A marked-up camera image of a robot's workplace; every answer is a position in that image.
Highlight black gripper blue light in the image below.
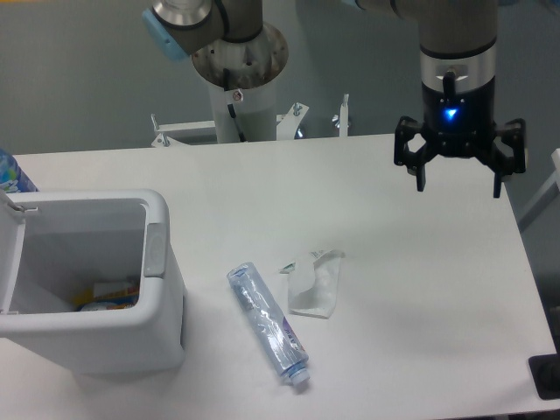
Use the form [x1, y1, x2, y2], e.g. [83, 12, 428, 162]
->
[394, 79, 527, 198]

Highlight white metal frame bracket left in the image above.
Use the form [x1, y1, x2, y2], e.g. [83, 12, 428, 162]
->
[150, 114, 217, 148]

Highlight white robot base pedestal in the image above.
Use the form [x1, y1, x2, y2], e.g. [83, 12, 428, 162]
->
[192, 23, 289, 144]

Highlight black cable on pedestal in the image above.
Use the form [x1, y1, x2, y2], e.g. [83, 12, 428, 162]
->
[222, 67, 248, 144]

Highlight white metal frame bracket right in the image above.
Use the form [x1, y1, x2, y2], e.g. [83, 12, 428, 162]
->
[276, 93, 352, 141]

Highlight crushed clear plastic water bottle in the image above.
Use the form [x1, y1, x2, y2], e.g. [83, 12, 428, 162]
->
[227, 262, 311, 388]

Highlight black clamp at table corner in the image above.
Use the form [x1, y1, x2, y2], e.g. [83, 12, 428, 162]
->
[528, 353, 559, 401]

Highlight blue labelled bottle at edge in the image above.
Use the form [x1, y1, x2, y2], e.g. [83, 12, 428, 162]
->
[0, 150, 39, 193]

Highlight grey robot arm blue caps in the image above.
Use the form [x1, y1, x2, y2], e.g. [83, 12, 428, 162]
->
[142, 1, 527, 193]

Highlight colourful packaging trash inside can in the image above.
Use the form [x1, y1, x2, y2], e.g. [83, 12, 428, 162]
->
[71, 281, 140, 312]

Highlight white plastic trash can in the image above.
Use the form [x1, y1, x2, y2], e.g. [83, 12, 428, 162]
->
[1, 190, 186, 374]

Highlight clear plastic wrapper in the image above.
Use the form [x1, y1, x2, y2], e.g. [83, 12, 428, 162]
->
[279, 249, 345, 319]

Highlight white metal frame bracket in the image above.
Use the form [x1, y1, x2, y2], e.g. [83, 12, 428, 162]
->
[276, 93, 352, 141]
[150, 114, 217, 148]

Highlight white frame at right edge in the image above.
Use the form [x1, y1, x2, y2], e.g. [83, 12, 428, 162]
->
[518, 149, 559, 233]

